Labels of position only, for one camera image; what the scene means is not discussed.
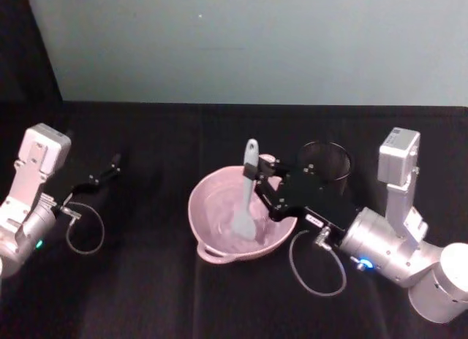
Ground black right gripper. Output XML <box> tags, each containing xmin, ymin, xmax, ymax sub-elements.
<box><xmin>244</xmin><ymin>159</ymin><xmax>361</xmax><ymax>242</ymax></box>

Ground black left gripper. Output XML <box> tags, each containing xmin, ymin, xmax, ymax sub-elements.
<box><xmin>54</xmin><ymin>153</ymin><xmax>124</xmax><ymax>245</ymax></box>

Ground grey silicone spatula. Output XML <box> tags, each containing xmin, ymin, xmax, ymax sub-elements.
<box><xmin>231</xmin><ymin>138</ymin><xmax>262</xmax><ymax>242</ymax></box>

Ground black mesh cup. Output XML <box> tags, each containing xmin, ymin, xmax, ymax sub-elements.
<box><xmin>296</xmin><ymin>140</ymin><xmax>355</xmax><ymax>198</ymax></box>

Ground black table cloth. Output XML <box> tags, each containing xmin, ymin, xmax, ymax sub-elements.
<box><xmin>0</xmin><ymin>100</ymin><xmax>468</xmax><ymax>339</ymax></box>

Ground black curtain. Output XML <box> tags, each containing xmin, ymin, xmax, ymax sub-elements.
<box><xmin>0</xmin><ymin>0</ymin><xmax>65</xmax><ymax>107</ymax></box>

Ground thin left gripper cable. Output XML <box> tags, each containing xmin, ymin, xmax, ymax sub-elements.
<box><xmin>54</xmin><ymin>201</ymin><xmax>106</xmax><ymax>256</ymax></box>

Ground thin gripper cable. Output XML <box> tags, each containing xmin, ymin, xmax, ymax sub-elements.
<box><xmin>288</xmin><ymin>224</ymin><xmax>348</xmax><ymax>298</ymax></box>
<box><xmin>54</xmin><ymin>201</ymin><xmax>106</xmax><ymax>256</ymax></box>

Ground pink bowl with handles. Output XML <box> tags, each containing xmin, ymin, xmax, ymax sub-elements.
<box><xmin>187</xmin><ymin>153</ymin><xmax>298</xmax><ymax>265</ymax></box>

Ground thin right gripper cable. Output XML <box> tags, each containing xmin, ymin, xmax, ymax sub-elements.
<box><xmin>288</xmin><ymin>224</ymin><xmax>348</xmax><ymax>298</ymax></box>

